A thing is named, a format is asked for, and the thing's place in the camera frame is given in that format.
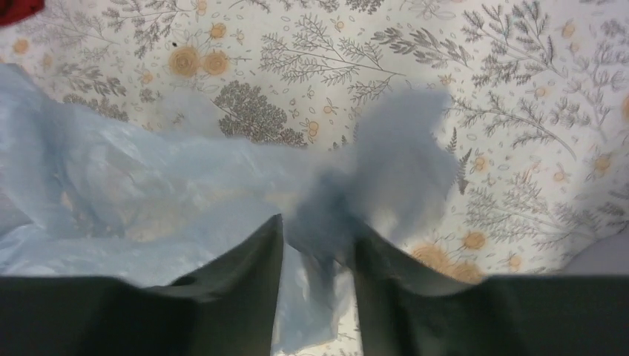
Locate floral patterned table mat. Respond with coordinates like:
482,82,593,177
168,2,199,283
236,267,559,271
1,1,628,355

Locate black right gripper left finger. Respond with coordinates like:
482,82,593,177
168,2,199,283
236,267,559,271
1,215,284,355

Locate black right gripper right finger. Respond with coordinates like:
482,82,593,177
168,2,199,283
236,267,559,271
352,224,628,355

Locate red cloth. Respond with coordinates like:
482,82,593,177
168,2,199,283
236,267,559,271
0,0,45,27

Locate light blue plastic trash bag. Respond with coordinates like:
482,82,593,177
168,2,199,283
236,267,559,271
1,65,457,352

